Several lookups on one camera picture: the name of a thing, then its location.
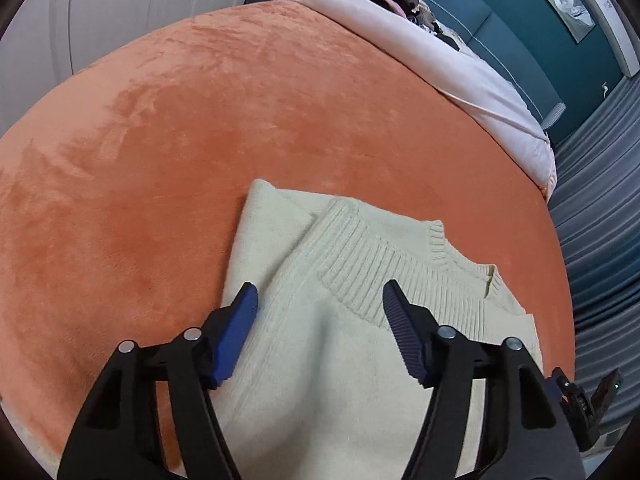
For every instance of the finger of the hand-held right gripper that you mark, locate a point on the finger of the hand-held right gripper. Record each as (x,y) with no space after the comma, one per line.
(575,405)
(607,390)

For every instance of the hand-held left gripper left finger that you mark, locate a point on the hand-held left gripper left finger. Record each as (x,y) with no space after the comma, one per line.
(236,330)

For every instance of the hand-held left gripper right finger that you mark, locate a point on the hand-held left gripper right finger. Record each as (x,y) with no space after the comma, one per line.
(406,330)

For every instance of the cream knit sweater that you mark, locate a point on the cream knit sweater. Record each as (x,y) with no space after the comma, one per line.
(325,360)

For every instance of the orange plush blanket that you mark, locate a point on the orange plush blanket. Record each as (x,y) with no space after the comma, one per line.
(200,135)

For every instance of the grey ribbed object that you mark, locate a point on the grey ribbed object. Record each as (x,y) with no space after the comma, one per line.
(554,116)

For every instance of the pale pink duvet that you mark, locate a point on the pale pink duvet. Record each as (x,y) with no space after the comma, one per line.
(425,55)

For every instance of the teal padded headboard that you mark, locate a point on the teal padded headboard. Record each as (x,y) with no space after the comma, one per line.
(505,35)

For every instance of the white wall unit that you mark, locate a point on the white wall unit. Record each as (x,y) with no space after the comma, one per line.
(612,30)

